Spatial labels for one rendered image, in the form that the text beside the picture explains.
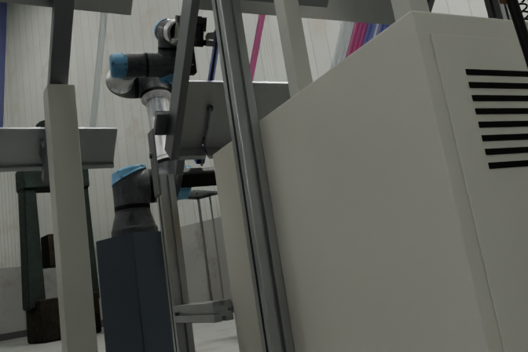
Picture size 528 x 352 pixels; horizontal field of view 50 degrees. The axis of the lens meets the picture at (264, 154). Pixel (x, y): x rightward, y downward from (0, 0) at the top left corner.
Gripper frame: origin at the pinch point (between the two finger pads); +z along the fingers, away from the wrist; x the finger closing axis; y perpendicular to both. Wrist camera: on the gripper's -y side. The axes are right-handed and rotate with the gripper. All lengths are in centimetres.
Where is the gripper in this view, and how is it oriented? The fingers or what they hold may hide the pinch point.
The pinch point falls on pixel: (204, 45)
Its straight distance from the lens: 152.5
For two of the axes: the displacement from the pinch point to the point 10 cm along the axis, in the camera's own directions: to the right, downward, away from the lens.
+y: 0.7, -9.7, -2.3
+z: 4.5, 2.4, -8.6
